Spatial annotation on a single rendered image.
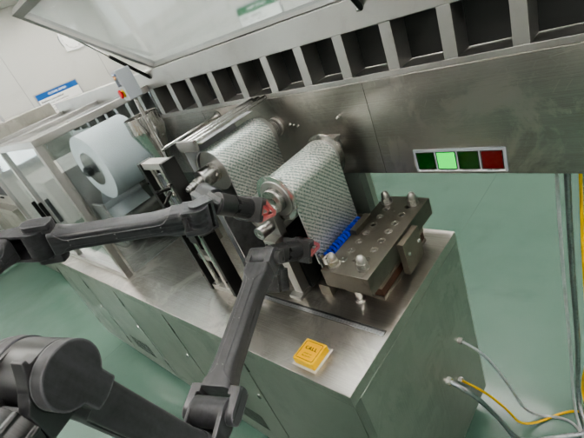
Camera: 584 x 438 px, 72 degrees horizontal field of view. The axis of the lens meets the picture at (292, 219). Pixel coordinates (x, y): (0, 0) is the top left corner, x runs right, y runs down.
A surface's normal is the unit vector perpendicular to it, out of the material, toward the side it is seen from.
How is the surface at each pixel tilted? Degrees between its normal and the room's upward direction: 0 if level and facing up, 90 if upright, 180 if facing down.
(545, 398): 0
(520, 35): 90
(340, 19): 90
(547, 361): 0
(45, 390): 95
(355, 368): 0
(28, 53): 90
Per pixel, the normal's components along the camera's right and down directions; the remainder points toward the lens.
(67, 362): 0.93, -0.08
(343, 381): -0.35, -0.82
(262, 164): 0.73, 0.11
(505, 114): -0.60, 0.57
